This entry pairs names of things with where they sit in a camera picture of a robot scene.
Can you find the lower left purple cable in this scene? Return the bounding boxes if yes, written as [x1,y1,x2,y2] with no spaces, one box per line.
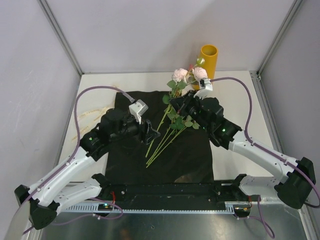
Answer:
[53,194,125,226]

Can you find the yellow cylindrical vase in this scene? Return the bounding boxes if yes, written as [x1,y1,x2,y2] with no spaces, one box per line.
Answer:
[190,44,219,79]

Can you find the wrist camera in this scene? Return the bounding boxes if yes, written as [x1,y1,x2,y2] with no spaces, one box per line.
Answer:
[128,99,149,125]
[194,78,213,99]

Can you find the left aluminium frame post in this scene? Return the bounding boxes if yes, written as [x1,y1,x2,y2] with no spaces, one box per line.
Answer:
[37,0,84,77]

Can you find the black wrapping paper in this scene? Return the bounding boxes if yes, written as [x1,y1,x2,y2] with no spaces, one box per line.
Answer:
[103,89,215,186]

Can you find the aluminium frame post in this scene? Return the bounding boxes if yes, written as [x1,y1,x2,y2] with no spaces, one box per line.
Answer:
[37,0,84,77]
[256,0,306,77]

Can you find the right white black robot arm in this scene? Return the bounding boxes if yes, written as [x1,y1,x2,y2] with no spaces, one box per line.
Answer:
[169,90,316,209]

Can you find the grey slotted cable duct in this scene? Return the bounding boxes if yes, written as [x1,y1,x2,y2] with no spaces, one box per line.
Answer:
[59,201,253,216]

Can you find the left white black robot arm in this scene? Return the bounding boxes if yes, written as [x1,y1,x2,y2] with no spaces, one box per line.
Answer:
[14,102,160,230]

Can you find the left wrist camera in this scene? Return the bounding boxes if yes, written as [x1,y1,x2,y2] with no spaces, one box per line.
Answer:
[128,99,149,125]

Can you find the right aluminium frame post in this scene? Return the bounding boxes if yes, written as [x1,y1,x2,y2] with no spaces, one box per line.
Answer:
[256,0,306,77]

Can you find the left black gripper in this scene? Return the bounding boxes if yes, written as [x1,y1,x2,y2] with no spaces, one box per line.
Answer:
[110,113,160,145]

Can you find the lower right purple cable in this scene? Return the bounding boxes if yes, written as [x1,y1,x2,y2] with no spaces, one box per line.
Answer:
[246,196,276,238]

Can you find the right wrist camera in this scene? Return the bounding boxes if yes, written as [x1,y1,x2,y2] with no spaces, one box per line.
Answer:
[194,78,213,99]

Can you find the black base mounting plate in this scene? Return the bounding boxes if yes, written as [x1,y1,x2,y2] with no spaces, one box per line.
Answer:
[97,180,258,208]

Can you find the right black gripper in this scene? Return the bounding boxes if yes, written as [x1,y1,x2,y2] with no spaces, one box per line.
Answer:
[168,90,211,132]

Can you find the cream printed ribbon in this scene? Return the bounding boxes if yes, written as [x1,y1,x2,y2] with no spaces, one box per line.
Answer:
[71,83,118,143]

